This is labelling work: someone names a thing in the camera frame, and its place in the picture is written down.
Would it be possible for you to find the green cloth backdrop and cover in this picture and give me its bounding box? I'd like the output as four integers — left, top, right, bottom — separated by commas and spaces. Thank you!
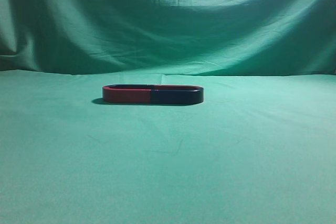
1, 0, 335, 223

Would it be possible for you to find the left red-blue horseshoe magnet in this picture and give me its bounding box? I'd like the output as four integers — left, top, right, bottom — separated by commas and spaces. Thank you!
102, 84, 155, 104

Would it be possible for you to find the blue-red horseshoe magnet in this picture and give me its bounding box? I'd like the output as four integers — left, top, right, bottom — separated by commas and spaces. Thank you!
150, 85, 204, 105

